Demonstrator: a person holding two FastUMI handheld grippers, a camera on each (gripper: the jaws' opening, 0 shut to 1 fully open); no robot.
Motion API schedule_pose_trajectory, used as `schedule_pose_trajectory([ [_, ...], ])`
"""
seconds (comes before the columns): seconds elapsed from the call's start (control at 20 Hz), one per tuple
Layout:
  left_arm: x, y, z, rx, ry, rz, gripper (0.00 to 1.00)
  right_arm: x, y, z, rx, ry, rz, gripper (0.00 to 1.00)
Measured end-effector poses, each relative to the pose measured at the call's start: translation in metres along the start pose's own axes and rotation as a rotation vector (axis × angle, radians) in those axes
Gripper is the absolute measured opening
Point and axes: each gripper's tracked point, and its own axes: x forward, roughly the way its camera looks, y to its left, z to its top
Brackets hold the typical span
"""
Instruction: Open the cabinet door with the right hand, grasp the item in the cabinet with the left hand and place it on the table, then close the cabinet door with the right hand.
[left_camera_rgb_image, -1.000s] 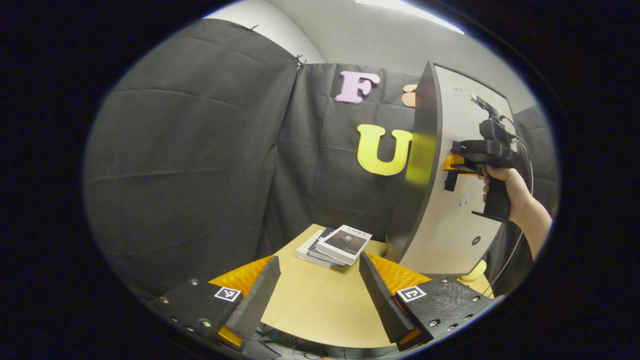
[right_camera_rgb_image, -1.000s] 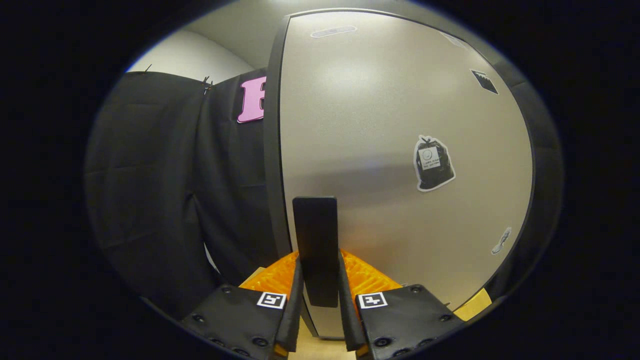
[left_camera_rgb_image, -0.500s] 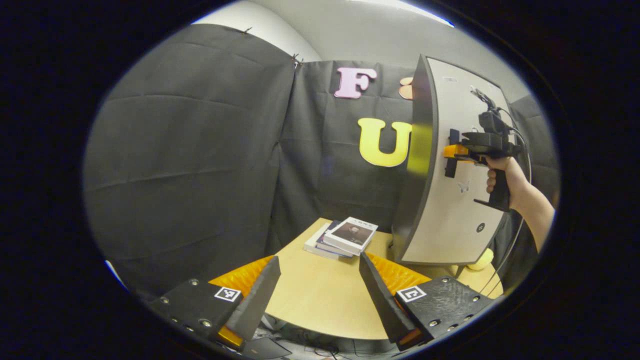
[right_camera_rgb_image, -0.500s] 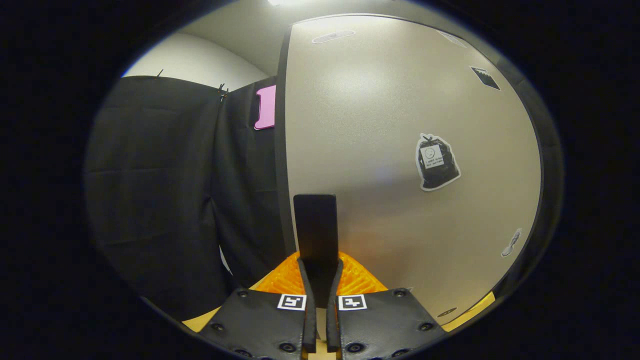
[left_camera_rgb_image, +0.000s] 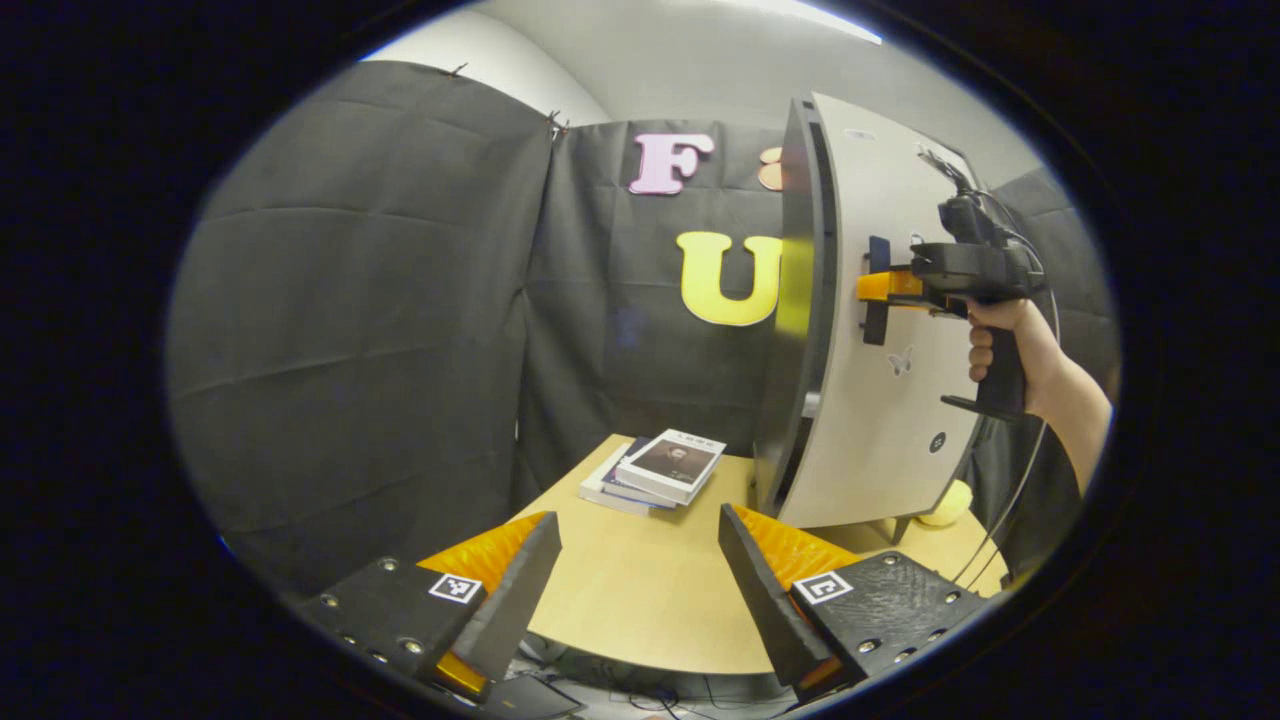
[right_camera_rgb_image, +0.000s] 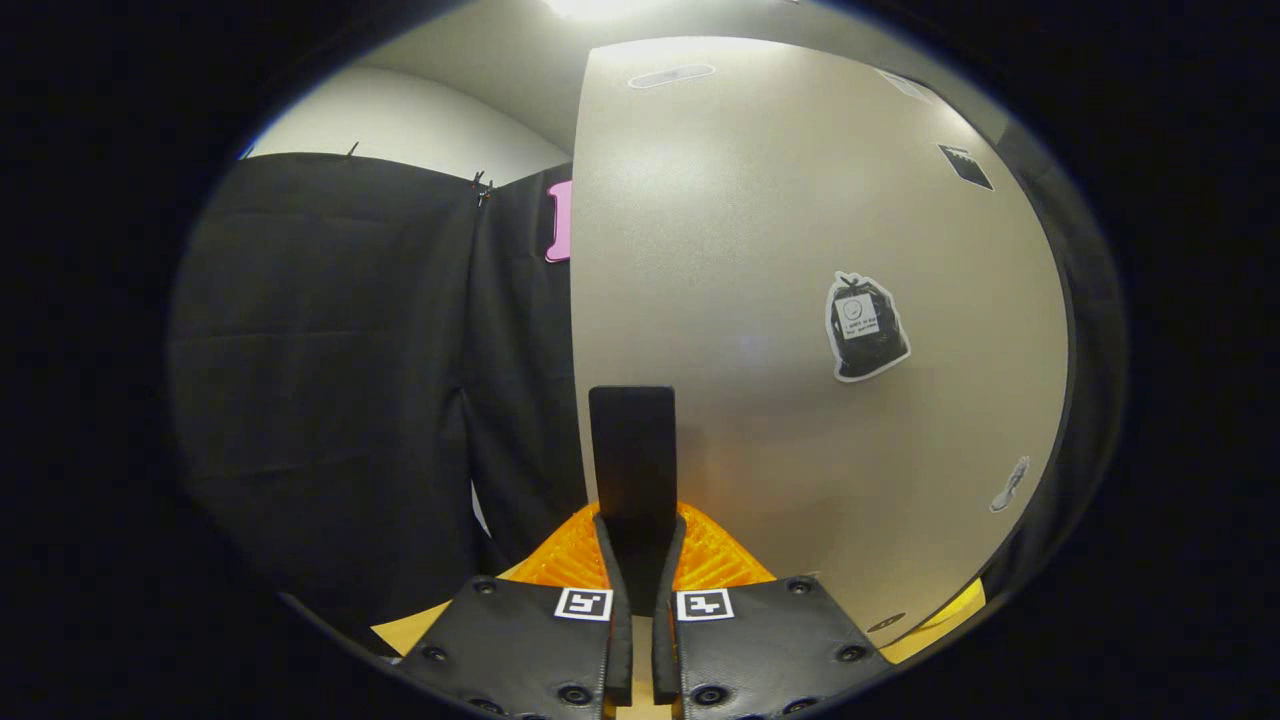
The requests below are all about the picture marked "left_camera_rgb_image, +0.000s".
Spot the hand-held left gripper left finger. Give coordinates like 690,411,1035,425
295,510,563,701

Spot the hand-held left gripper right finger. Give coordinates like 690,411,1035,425
718,503,996,706

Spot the black cabinet door handle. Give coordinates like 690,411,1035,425
862,236,893,347

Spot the dark grey cabinet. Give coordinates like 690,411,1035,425
752,95,916,546

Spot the black floor device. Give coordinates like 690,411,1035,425
480,672,586,720

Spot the plain white book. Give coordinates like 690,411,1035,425
580,440,661,518

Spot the blue cover book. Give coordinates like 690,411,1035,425
600,437,681,511

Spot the white book dark cover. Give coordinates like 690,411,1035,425
617,429,728,506

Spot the yellow round sponge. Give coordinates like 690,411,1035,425
915,480,974,528

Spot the black backdrop cloth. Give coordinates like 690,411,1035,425
165,60,1121,601

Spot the thin gripper cable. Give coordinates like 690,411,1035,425
950,150,1063,591

